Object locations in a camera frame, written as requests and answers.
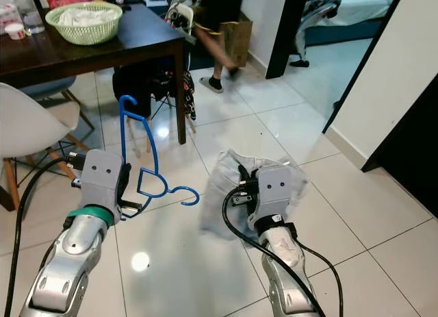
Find white printed T-shirt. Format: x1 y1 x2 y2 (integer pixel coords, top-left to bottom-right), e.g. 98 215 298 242
200 149 309 242

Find blue plastic hanger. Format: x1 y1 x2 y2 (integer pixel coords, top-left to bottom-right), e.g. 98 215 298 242
118 94 201 208

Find grey blue chair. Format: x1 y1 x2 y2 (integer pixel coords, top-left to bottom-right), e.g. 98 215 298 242
34 76 96 133

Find dark wooden table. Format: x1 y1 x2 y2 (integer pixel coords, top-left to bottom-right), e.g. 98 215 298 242
0 2 189 212

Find tall brown cardboard box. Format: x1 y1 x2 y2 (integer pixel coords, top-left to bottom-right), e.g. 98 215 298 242
222 19 254 68

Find green plastic basket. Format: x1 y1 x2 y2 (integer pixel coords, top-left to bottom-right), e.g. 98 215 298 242
44 2 123 46

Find white door panel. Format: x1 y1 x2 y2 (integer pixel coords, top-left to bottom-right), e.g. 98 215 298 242
323 0 438 170

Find white cloth in basket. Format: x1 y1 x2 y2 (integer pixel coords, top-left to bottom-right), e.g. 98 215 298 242
56 5 114 27

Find person in pink shirt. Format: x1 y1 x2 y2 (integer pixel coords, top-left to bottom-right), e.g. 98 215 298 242
188 0 247 94

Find silver black machine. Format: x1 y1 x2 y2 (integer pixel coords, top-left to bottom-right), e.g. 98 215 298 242
289 0 343 68

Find small white cup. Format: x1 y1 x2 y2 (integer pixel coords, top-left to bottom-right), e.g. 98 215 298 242
5 23 27 41

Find clear plastic bottle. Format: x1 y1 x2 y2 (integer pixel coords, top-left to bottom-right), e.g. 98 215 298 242
10 0 46 36

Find white tissue packet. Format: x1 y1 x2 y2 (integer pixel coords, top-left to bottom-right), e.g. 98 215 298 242
0 0 23 37

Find bed with pale sheet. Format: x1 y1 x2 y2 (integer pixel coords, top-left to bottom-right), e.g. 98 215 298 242
305 0 401 47

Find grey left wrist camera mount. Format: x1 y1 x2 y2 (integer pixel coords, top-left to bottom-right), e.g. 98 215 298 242
80 151 124 212

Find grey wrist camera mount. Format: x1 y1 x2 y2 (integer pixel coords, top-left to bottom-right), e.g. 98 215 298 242
255 165 292 222
80 151 124 212

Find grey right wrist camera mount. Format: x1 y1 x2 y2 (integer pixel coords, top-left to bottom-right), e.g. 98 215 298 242
255 165 292 222

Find black door frame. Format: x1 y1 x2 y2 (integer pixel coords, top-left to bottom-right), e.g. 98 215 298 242
266 0 310 79

